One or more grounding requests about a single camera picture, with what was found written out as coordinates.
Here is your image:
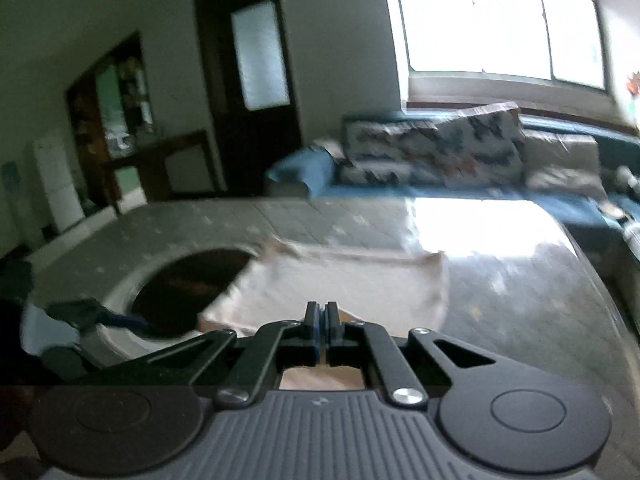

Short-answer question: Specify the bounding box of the dark wooden counter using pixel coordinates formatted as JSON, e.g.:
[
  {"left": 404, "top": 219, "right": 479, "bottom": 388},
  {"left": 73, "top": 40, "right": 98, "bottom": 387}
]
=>
[{"left": 102, "top": 129, "right": 221, "bottom": 216}]

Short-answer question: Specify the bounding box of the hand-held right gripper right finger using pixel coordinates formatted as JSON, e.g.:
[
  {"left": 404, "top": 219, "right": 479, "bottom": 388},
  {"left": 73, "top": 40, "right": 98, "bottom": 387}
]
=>
[{"left": 324, "top": 301, "right": 499, "bottom": 408}]

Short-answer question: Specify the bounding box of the butterfly print cushion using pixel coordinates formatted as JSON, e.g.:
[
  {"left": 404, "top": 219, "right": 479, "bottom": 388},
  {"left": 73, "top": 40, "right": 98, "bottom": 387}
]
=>
[
  {"left": 435, "top": 102, "right": 526, "bottom": 188},
  {"left": 340, "top": 117, "right": 451, "bottom": 186}
]

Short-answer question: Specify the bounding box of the colourful pinwheel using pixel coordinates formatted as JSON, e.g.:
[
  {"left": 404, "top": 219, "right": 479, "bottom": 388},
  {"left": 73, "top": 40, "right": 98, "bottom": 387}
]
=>
[{"left": 625, "top": 72, "right": 640, "bottom": 121}]

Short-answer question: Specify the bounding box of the blue sofa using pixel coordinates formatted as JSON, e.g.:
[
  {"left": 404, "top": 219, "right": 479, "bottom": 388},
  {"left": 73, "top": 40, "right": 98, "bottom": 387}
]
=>
[{"left": 264, "top": 110, "right": 640, "bottom": 291}]

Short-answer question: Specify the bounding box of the beige cushion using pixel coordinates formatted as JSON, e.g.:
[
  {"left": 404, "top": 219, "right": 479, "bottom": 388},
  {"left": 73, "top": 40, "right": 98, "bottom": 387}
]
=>
[{"left": 520, "top": 135, "right": 608, "bottom": 201}]

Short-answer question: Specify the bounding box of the beige garment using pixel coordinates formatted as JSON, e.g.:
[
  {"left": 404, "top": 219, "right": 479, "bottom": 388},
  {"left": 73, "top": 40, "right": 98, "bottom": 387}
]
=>
[{"left": 197, "top": 237, "right": 451, "bottom": 391}]

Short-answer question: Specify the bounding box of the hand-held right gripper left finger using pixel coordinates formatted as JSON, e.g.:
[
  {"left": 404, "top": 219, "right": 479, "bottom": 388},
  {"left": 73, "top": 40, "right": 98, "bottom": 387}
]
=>
[{"left": 115, "top": 301, "right": 324, "bottom": 409}]

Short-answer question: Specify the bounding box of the small beige cloth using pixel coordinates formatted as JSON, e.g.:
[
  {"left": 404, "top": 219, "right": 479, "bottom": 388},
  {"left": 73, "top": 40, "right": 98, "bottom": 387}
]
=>
[{"left": 310, "top": 140, "right": 351, "bottom": 166}]

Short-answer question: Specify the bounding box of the white water dispenser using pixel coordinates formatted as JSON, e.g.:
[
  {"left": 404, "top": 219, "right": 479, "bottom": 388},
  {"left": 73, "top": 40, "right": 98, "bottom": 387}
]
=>
[{"left": 0, "top": 160, "right": 38, "bottom": 251}]

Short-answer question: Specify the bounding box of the dark wooden display cabinet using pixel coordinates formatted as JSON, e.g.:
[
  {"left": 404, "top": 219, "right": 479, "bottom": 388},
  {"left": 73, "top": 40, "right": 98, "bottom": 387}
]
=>
[{"left": 66, "top": 30, "right": 161, "bottom": 206}]

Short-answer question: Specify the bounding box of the green framed window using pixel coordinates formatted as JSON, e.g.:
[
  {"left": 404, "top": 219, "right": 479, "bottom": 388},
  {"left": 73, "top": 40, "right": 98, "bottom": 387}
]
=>
[{"left": 385, "top": 0, "right": 618, "bottom": 93}]

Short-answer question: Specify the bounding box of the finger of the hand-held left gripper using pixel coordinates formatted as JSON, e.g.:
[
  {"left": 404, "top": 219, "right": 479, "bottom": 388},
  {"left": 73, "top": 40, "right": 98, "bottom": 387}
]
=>
[{"left": 50, "top": 299, "right": 166, "bottom": 337}]

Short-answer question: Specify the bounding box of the white refrigerator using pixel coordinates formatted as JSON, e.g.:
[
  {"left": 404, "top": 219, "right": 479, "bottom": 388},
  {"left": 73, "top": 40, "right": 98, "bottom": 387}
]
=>
[{"left": 32, "top": 130, "right": 86, "bottom": 233}]

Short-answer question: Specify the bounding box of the black round induction cooktop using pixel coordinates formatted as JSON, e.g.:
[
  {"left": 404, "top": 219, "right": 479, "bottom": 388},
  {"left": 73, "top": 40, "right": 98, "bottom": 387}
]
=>
[{"left": 131, "top": 249, "right": 256, "bottom": 338}]

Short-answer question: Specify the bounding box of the dark wooden door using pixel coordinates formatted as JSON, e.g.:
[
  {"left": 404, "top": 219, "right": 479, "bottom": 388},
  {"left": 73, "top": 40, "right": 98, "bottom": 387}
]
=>
[{"left": 194, "top": 0, "right": 303, "bottom": 196}]

